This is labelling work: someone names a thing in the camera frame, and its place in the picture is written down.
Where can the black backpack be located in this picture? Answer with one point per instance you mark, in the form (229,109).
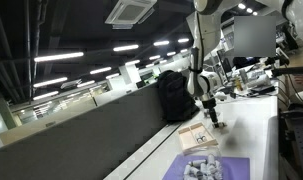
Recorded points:
(177,104)

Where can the purple mat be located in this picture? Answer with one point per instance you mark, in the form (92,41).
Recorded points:
(233,168)

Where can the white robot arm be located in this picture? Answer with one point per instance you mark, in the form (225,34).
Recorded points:
(207,34)

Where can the grey partition wall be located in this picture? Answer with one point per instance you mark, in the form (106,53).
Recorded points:
(88,146)

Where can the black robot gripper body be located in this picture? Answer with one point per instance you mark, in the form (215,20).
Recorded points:
(210,106)

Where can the ceiling air conditioner unit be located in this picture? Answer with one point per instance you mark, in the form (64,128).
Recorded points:
(127,13)

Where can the wooden divided tray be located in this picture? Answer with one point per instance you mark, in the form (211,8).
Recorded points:
(187,137)

